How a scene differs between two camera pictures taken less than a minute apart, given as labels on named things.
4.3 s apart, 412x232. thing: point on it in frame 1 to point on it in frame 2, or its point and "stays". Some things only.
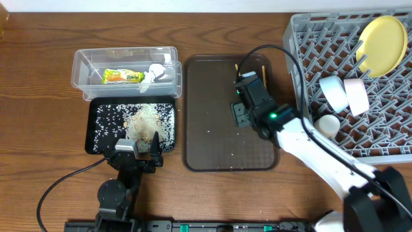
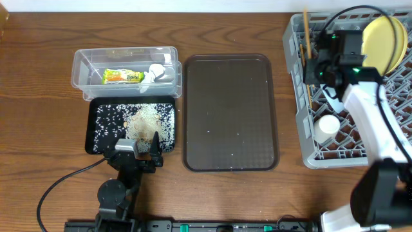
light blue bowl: (334, 89) stays
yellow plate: (384, 42) stays
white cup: (328, 125) stays
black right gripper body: (250, 89) to (313, 75)
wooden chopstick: (264, 75) to (307, 33)
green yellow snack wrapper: (121, 76) stays
